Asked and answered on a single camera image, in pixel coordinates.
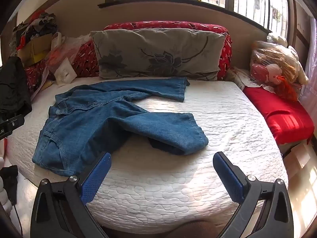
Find clear plastic bag of toys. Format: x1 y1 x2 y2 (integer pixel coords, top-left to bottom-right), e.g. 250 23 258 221
250 41 304 102

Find pale box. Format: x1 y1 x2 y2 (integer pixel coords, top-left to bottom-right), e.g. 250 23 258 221
282 139 317 179

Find dark green garment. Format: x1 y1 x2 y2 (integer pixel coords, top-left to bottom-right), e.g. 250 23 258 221
0 57 32 118

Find white sheer curtain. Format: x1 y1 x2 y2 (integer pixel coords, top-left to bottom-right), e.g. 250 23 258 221
305 17 317 100

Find long red floral bolster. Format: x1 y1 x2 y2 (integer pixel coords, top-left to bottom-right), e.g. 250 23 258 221
103 21 233 81

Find cardboard box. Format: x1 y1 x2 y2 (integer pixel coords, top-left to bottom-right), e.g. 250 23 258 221
17 33 53 67

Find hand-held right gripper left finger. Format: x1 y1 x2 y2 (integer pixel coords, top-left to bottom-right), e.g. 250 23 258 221
30 152 112 238

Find clear plastic bag orange contents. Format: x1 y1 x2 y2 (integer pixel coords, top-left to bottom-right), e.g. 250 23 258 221
45 37 86 73

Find pile of mixed clothes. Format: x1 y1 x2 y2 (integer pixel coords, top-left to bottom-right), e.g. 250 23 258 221
12 10 58 47

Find blue denim pants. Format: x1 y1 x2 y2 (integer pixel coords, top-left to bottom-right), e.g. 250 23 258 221
32 76 209 177

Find black crumpled cloth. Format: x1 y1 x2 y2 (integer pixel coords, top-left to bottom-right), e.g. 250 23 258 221
0 165 19 206

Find white quilted mattress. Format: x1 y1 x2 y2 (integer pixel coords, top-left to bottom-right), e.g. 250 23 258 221
6 76 289 235

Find grey floral pillow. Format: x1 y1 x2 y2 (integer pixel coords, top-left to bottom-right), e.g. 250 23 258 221
90 28 228 82

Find white bottle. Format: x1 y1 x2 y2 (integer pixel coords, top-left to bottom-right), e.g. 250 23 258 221
51 32 62 50

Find window frame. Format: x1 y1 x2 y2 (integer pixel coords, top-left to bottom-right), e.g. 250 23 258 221
98 0 273 33

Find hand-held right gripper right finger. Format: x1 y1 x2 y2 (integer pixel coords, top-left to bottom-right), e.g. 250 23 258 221
213 151 294 238

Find white patterned cloth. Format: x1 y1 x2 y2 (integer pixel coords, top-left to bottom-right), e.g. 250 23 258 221
224 67 253 90

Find white paper packet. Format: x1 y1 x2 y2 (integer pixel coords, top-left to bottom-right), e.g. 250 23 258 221
53 57 77 85

